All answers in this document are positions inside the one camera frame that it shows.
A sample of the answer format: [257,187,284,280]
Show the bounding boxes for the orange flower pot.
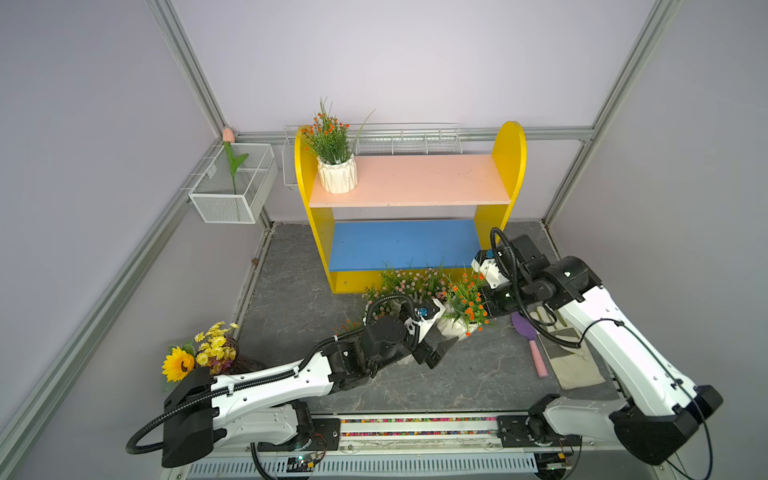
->
[299,98,374,195]
[441,272,491,337]
[335,319,365,335]

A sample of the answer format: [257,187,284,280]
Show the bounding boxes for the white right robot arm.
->
[472,227,723,466]

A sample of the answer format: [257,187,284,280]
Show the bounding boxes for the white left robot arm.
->
[126,293,456,468]

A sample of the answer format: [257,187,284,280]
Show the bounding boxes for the yellow pink blue shelf rack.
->
[294,121,527,294]

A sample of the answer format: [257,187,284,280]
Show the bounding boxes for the pink flower pot right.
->
[417,267,450,301]

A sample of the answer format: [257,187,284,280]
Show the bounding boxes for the pink flower pot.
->
[363,287,400,324]
[417,267,450,301]
[380,268,430,301]

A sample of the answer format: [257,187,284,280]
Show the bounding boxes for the pink flower pot middle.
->
[380,268,430,301]

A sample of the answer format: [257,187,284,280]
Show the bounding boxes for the pink flower pot left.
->
[363,287,400,324]

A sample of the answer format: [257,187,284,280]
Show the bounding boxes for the sunflower bouquet basket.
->
[162,322,239,392]

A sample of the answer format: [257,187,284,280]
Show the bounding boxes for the pink artificial tulip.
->
[221,127,249,195]

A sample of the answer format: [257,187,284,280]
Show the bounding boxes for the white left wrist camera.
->
[403,299,446,348]

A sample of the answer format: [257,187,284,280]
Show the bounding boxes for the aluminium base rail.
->
[160,412,670,479]

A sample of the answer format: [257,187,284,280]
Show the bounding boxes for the white wire wall rack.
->
[281,122,464,190]

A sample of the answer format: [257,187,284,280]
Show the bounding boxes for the white mesh wall basket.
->
[188,143,278,225]

